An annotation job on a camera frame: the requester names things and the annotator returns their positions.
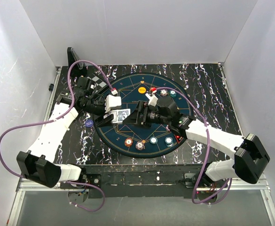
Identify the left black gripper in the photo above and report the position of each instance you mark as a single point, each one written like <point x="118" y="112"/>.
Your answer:
<point x="102" y="120"/>

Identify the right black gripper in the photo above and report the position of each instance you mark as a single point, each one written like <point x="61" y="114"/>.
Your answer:
<point x="134" y="117"/>

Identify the playing card deck box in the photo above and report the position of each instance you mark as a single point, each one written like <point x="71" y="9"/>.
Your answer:
<point x="120" y="115"/>

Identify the red chip stack bottom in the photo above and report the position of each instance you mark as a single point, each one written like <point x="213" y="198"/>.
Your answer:
<point x="128" y="142"/>

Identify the green chip stack bottom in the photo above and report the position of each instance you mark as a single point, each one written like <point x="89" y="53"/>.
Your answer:
<point x="153" y="140"/>

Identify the green chip stack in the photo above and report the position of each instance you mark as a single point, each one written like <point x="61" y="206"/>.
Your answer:
<point x="153" y="140"/>
<point x="172" y="93"/>
<point x="169" y="141"/>

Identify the blue chip stack top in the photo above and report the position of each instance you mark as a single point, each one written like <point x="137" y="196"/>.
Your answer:
<point x="163" y="92"/>

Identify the green chip stack top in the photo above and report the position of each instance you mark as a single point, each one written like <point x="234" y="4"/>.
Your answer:
<point x="172" y="93"/>

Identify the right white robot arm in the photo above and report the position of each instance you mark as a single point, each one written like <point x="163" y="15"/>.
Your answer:
<point x="248" y="156"/>

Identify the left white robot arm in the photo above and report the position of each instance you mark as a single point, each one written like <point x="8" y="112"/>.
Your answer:
<point x="37" y="163"/>

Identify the blue small blind button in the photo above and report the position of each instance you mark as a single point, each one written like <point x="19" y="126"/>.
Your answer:
<point x="89" y="123"/>

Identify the orange dealer button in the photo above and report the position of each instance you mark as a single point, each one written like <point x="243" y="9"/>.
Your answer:
<point x="142" y="90"/>

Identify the round blue poker mat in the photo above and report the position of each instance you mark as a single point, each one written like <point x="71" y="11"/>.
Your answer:
<point x="114" y="136"/>

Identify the black white chessboard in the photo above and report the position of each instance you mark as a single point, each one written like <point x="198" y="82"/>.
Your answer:
<point x="99" y="82"/>

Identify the red triangle big blind button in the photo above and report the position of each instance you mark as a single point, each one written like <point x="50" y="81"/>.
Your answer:
<point x="179" y="139"/>

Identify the black card holder stand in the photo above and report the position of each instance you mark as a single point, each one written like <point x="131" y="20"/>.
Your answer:
<point x="79" y="69"/>

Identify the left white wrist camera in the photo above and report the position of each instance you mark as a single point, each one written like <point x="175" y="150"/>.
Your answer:
<point x="112" y="103"/>

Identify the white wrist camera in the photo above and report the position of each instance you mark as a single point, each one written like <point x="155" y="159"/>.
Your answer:
<point x="152" y="99"/>
<point x="112" y="103"/>

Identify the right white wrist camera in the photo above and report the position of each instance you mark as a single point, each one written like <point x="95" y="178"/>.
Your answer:
<point x="152" y="99"/>

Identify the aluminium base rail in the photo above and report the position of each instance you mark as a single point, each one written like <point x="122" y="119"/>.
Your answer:
<point x="25" y="185"/>

